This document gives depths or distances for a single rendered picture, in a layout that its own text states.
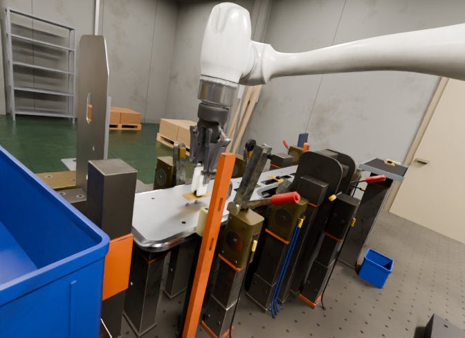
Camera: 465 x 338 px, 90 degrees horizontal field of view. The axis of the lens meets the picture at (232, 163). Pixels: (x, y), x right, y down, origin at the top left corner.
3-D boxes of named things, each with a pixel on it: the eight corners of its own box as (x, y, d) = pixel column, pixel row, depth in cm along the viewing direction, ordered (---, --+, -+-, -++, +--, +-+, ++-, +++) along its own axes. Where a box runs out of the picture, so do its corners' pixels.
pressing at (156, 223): (311, 160, 161) (312, 158, 161) (344, 172, 149) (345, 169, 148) (97, 203, 55) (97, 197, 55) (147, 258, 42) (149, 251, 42)
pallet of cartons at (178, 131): (228, 157, 502) (232, 135, 488) (190, 159, 430) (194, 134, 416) (190, 139, 588) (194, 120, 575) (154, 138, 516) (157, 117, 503)
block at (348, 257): (341, 251, 113) (376, 164, 100) (358, 260, 108) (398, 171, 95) (335, 259, 105) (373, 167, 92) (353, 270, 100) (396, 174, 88)
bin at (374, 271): (361, 264, 106) (369, 247, 103) (385, 277, 100) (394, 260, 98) (356, 274, 98) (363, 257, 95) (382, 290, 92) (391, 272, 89)
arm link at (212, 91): (219, 81, 61) (214, 104, 63) (192, 73, 54) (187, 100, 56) (245, 86, 56) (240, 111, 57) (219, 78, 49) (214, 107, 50)
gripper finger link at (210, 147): (216, 128, 59) (221, 129, 58) (211, 170, 62) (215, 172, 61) (205, 128, 56) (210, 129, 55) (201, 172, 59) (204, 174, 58)
